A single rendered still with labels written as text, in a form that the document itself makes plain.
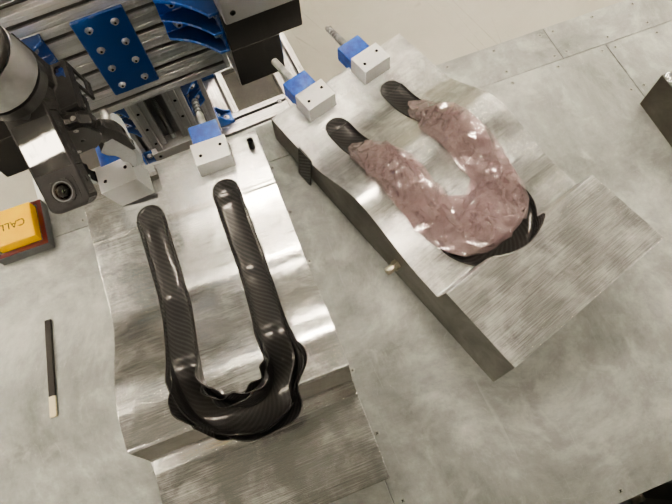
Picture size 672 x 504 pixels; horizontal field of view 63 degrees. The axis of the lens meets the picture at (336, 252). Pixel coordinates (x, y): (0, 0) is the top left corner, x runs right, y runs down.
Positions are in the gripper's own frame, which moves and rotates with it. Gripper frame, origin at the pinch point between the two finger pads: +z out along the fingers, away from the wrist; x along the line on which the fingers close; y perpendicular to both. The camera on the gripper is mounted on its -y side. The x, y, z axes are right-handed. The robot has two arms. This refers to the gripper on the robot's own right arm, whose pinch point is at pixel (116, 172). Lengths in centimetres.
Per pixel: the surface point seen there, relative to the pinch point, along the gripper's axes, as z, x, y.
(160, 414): -3.5, 2.2, -31.3
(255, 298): 3.4, -10.8, -21.8
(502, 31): 118, -105, 59
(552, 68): 23, -67, -1
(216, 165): 5.4, -11.6, -1.9
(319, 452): 4.5, -11.4, -42.0
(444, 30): 116, -86, 68
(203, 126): 6.2, -11.6, 4.9
